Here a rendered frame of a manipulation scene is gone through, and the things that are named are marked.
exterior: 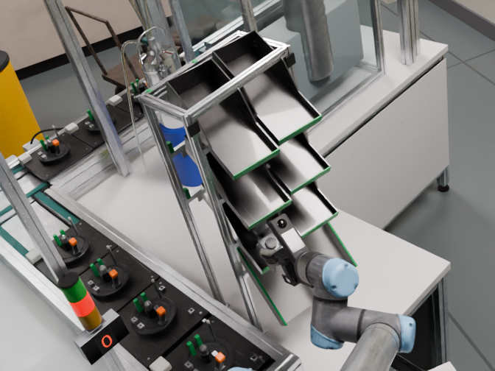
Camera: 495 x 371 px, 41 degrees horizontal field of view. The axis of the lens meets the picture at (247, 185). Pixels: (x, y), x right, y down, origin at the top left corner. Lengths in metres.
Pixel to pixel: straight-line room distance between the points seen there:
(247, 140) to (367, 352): 0.59
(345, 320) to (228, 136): 0.51
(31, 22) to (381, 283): 4.36
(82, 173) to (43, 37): 3.21
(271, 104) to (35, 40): 4.40
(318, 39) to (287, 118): 0.99
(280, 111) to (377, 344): 0.64
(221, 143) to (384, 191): 1.66
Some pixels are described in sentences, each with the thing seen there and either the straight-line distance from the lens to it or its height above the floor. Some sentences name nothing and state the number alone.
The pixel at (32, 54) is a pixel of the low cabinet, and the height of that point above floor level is 0.20.
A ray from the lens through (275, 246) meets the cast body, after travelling 1.67.
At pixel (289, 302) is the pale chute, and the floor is 1.02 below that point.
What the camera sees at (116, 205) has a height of 0.86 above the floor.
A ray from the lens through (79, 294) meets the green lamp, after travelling 1.58.
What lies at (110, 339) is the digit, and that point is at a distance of 1.71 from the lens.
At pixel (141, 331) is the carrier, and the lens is 1.97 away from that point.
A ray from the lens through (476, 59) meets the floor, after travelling 4.73.
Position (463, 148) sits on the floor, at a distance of 3.94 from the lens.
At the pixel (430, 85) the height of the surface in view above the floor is 0.73.
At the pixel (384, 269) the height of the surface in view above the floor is 0.86.
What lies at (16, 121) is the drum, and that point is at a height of 0.31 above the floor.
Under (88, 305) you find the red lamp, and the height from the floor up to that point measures 1.34.
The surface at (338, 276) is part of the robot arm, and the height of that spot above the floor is 1.40.
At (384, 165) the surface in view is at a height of 0.51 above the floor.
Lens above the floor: 2.43
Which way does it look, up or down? 38 degrees down
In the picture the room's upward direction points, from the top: 16 degrees counter-clockwise
